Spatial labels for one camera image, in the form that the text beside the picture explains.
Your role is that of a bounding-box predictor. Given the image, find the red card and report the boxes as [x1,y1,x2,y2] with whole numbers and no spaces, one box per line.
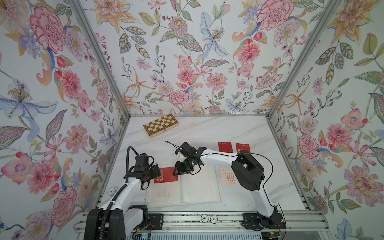
[154,167,179,184]
[236,143,251,153]
[218,142,234,153]

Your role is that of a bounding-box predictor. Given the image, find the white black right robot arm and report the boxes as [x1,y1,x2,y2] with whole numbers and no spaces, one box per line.
[174,142,287,231]

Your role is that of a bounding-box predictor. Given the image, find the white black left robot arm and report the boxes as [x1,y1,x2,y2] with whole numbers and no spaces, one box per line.
[84,153,161,240]

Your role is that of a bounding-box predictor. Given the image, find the white photo album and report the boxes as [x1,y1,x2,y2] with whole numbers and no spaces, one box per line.
[147,166,221,208]

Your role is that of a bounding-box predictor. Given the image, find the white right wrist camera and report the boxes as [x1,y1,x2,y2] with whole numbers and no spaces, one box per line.
[175,152,186,162]

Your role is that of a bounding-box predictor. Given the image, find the beige card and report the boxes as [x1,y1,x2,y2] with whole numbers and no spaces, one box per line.
[220,167,237,187]

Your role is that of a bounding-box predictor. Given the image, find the aluminium corner post left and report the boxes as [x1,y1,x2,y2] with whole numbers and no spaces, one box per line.
[69,0,131,120]

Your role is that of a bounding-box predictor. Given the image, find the wooden folding chess board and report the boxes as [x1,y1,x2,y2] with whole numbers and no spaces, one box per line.
[143,114,179,138]

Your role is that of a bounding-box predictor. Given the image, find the aluminium corner post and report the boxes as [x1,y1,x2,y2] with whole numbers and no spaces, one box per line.
[266,1,339,120]
[69,0,131,120]

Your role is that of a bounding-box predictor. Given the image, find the thin black right cable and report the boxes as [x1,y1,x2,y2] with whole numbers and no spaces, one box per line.
[164,140,287,240]

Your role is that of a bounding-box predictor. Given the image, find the aluminium corner post right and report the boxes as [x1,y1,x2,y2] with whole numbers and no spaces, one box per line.
[266,1,339,120]

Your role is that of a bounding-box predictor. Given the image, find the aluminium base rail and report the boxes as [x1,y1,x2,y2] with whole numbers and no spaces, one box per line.
[73,209,331,240]

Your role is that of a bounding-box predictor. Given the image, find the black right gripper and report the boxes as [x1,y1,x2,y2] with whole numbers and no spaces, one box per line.
[171,158,195,176]

